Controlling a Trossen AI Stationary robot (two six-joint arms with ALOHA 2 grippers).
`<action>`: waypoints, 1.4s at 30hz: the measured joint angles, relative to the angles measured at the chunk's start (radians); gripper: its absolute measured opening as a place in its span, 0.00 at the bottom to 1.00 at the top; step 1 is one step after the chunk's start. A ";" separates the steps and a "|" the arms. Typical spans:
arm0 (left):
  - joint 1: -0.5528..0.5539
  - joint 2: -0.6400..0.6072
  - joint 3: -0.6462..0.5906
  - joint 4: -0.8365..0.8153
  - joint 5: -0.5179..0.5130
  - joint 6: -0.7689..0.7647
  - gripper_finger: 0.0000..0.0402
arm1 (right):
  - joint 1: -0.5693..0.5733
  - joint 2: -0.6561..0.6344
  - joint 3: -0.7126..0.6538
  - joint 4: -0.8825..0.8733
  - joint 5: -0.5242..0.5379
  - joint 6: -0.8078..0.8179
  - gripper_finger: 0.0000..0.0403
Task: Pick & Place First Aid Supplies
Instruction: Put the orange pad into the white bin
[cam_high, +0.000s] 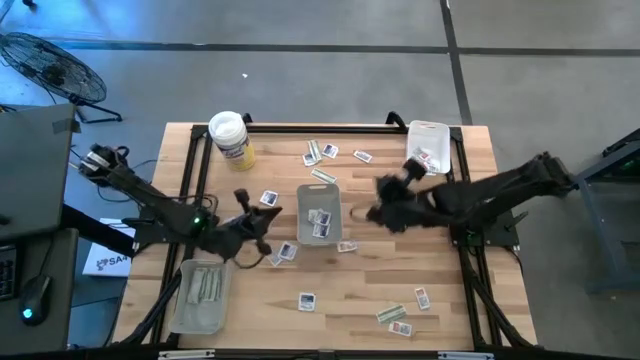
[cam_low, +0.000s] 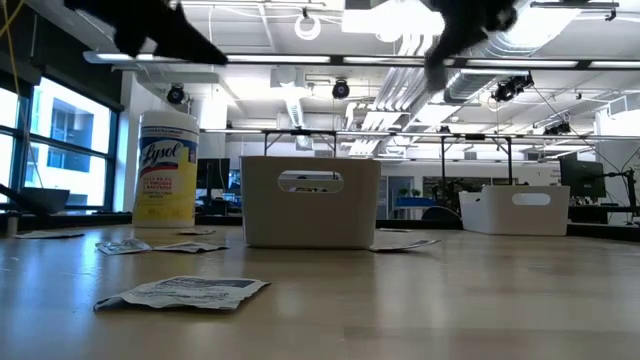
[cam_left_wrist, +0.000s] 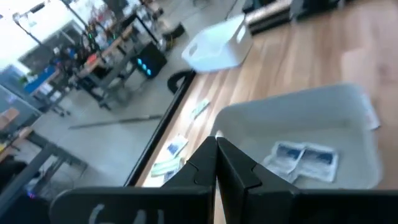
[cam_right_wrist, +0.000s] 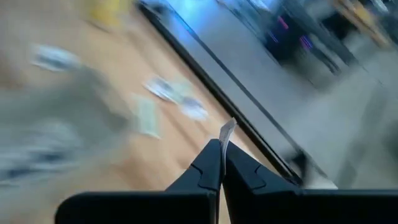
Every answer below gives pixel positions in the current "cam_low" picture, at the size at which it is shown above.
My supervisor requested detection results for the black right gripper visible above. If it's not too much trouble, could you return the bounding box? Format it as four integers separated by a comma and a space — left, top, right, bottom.
424, 0, 519, 91

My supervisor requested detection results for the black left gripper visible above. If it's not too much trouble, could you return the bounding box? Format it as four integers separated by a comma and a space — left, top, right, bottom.
64, 0, 229, 66

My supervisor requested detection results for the grey plastic handled bin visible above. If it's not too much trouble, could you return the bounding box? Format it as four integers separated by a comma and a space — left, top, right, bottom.
240, 155, 383, 250

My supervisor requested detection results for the black monitor on arm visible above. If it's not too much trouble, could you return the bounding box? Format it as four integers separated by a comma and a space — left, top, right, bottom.
558, 152, 608, 200

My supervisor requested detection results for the long LED light bar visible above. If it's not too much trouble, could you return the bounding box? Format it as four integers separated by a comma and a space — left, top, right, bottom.
83, 51, 640, 70

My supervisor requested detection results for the black monitor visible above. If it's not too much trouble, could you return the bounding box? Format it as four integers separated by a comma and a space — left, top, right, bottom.
195, 157, 232, 191

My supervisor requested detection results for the yellow Lysol wipes canister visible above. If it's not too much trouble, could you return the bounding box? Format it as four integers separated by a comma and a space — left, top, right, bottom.
132, 110, 200, 230

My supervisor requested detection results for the blue planter box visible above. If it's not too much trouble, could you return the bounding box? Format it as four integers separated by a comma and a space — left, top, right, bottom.
394, 195, 436, 208

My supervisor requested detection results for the flat white packet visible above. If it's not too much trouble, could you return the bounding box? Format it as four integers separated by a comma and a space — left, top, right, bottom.
13, 229, 86, 240

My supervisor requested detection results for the silver ventilation duct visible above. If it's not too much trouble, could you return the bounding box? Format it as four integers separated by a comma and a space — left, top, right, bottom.
442, 0, 586, 104

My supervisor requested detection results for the black metal table frame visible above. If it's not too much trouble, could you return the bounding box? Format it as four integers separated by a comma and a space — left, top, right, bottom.
439, 133, 514, 189
263, 128, 337, 157

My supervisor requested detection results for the white ring light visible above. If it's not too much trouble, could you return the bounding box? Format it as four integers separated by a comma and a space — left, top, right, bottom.
293, 12, 323, 42

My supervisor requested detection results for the white plastic handled bin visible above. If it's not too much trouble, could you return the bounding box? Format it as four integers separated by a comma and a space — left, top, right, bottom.
458, 185, 571, 237

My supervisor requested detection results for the black aluminium table frame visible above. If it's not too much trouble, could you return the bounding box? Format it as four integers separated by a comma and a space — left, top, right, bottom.
0, 212, 640, 242

